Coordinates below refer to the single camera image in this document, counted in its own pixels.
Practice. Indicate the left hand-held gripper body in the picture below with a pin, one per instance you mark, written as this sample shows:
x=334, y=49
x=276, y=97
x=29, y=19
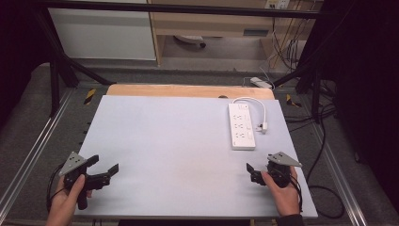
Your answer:
x=74, y=160

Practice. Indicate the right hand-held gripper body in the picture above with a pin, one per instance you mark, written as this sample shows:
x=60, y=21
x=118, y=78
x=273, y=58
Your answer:
x=282, y=174

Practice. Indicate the person's right hand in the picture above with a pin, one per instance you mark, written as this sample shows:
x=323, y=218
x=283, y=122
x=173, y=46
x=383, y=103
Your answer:
x=287, y=201

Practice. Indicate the person's left hand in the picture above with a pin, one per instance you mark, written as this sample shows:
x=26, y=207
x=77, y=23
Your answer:
x=62, y=204

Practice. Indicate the white plug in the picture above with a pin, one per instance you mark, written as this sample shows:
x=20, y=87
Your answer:
x=263, y=127

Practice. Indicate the white power strip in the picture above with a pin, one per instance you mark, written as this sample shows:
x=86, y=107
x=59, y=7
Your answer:
x=241, y=127

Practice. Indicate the white extension socket on floor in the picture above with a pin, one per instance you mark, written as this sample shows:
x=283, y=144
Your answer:
x=260, y=82

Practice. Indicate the wooden board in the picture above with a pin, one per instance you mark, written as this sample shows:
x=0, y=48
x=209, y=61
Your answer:
x=188, y=91

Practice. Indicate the black curtain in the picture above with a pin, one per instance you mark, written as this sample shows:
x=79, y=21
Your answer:
x=19, y=47
x=367, y=94

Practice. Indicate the white cabinet panel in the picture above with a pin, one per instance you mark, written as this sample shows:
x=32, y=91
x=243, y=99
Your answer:
x=103, y=34

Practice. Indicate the office chair base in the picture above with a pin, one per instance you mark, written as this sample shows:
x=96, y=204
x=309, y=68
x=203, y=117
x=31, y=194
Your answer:
x=191, y=40

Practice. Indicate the light wooden desk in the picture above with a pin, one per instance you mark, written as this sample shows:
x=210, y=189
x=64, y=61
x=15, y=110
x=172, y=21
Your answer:
x=213, y=22

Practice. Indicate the aluminium rail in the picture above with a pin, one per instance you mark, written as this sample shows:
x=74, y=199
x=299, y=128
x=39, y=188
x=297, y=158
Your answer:
x=34, y=150
x=342, y=175

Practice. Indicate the black metal frame stand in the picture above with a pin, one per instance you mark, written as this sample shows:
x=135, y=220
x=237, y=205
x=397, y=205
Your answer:
x=309, y=78
x=59, y=66

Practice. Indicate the white wall socket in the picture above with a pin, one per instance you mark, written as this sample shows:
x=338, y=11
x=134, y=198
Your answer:
x=277, y=3

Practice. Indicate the black metal frame bar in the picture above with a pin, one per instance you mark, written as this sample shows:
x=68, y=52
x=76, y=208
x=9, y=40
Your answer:
x=188, y=8

